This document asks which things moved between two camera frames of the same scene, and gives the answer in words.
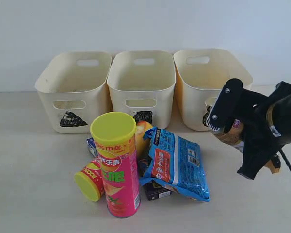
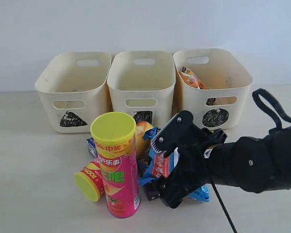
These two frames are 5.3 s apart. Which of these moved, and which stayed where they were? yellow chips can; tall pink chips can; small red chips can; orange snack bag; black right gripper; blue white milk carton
Moved: orange snack bag; black right gripper
Stayed: small red chips can; blue white milk carton; yellow chips can; tall pink chips can
